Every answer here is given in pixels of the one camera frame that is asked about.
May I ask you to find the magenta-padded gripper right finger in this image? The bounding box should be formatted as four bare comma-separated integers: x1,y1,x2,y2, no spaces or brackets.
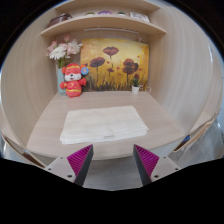
132,143,182,187

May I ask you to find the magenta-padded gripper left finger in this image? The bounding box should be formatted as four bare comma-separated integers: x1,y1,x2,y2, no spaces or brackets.
44,144,95,187

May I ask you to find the cream white towel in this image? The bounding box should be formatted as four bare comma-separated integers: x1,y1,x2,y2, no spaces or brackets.
59,105,150,145

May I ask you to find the small white potted plant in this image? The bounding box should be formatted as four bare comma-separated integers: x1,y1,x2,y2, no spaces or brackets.
130,73,144,95

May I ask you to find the red plush mouse toy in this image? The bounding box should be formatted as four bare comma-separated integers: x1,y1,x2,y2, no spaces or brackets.
59,62,90,99

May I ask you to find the pale blue vase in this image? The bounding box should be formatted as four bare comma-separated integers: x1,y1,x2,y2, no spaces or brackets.
56,67,68,96

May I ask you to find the red poppy flower painting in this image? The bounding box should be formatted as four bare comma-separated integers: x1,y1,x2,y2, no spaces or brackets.
79,37,150,92

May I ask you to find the pink white flower bouquet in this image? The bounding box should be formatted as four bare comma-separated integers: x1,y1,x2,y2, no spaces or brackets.
46,34,83,70

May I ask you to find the light wooden shelf unit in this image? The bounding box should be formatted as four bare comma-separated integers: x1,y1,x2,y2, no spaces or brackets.
40,0,167,37

